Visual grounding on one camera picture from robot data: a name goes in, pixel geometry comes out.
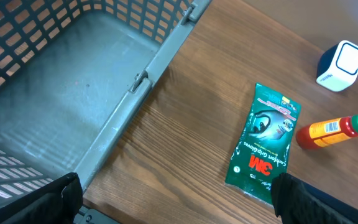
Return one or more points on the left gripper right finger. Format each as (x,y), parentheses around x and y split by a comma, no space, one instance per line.
(295,201)

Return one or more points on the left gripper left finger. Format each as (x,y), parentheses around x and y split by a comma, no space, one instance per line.
(56,202)

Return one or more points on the green 3M gloves packet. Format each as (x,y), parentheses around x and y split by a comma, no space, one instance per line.
(262,151)

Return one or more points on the red bottle green cap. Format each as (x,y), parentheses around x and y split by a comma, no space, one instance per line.
(326,133)

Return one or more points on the white barcode scanner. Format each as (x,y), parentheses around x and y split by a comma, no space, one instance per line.
(338,66)

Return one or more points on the grey plastic mesh basket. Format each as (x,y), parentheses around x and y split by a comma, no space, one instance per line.
(73,73)

